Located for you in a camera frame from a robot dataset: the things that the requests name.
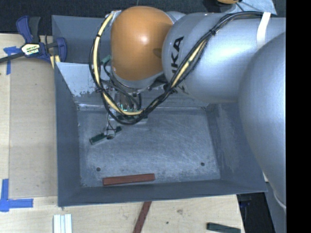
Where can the red-brown flat block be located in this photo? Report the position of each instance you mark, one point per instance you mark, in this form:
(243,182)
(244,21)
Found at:
(143,216)
(128,179)

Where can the grey metal bin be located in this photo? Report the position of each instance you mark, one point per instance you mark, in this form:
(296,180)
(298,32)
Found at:
(158,149)

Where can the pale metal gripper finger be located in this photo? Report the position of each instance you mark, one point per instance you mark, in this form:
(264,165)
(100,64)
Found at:
(109,131)
(110,137)

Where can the dark green block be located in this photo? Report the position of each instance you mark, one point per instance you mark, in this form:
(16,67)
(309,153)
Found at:
(97,138)

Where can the pale wood flat board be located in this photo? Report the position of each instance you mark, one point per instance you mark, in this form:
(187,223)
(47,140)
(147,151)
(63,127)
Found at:
(34,130)

